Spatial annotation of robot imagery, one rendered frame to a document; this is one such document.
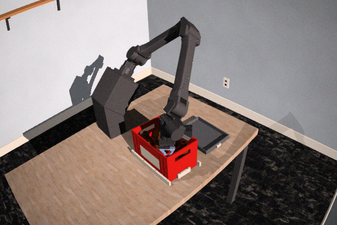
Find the red crate with dividers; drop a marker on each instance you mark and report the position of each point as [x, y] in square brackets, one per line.
[168, 166]

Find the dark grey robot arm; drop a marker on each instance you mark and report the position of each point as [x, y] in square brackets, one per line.
[177, 104]

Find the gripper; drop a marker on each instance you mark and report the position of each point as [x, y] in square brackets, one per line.
[163, 141]

